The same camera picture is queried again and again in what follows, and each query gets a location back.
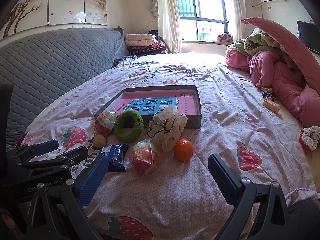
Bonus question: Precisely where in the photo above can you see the folded dark patterned blanket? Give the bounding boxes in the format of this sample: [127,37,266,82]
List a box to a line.
[126,42,167,56]

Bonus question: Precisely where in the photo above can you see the green fleece blanket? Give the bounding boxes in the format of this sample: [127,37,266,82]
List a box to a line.
[229,27,304,70]

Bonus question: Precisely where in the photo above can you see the red egg toy clear wrap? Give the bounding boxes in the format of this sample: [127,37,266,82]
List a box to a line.
[94,110,117,137]

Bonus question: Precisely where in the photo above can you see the floral wall painting panel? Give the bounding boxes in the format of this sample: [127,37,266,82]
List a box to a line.
[0,0,52,40]
[83,0,108,26]
[47,0,87,27]

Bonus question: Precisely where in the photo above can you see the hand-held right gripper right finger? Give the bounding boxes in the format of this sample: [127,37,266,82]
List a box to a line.
[207,153,292,240]

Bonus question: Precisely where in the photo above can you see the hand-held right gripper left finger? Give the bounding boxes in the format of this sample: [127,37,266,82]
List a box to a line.
[25,154,110,240]

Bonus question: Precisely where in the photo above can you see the red white floral scrunchie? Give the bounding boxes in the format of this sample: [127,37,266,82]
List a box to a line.
[299,126,320,153]

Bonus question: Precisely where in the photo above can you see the shallow grey cardboard box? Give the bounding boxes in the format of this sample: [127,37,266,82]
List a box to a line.
[94,85,202,130]

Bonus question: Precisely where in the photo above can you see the folded cream blanket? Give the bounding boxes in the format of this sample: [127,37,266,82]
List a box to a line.
[124,33,157,47]

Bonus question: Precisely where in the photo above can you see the folded floral blanket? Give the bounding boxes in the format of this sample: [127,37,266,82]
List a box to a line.
[217,33,234,45]

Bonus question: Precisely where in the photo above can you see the grey quilted headboard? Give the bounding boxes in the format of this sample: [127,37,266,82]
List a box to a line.
[0,27,130,150]

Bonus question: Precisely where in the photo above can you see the dark framed window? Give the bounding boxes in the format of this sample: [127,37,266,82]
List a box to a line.
[174,0,229,42]

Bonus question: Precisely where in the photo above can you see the cream bed sheet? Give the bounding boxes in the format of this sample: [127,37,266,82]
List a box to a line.
[225,62,320,188]

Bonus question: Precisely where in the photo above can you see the dark blue cloth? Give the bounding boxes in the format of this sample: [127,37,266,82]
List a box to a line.
[114,55,138,68]

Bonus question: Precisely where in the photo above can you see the long yellow snack packet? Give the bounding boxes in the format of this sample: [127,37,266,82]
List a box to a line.
[260,97,281,113]

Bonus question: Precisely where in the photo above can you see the pink quilted pad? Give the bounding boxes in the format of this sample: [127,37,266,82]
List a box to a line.
[241,17,320,93]

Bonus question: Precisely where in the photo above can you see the pink quilt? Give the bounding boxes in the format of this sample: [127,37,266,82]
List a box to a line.
[225,49,320,133]

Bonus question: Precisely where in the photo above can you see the cream curtain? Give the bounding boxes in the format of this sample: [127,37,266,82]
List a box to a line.
[154,0,184,54]
[226,0,248,42]

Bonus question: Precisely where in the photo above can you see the red snack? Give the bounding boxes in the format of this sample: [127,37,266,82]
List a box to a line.
[129,139,159,176]

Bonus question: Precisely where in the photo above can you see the orange tangerine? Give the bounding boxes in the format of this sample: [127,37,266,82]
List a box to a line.
[174,139,194,162]

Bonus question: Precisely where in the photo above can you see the black garment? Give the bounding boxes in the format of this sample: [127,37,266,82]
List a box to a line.
[148,30,164,44]

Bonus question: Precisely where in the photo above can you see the small blue snack packet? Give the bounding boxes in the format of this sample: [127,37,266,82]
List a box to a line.
[261,90,275,103]

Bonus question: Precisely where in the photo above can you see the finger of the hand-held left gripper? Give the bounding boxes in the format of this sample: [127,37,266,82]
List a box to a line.
[16,145,89,173]
[6,139,60,165]

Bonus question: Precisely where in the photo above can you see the green fuzzy ring scrunchie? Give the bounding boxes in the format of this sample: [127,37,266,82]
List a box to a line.
[114,110,144,142]

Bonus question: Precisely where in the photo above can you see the black television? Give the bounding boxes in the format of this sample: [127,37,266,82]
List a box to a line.
[297,20,320,55]

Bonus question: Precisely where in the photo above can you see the brown walnut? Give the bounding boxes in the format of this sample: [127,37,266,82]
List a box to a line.
[94,134,107,147]

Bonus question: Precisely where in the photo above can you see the cream mesh drawstring bag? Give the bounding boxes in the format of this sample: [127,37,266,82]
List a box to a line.
[147,105,188,152]

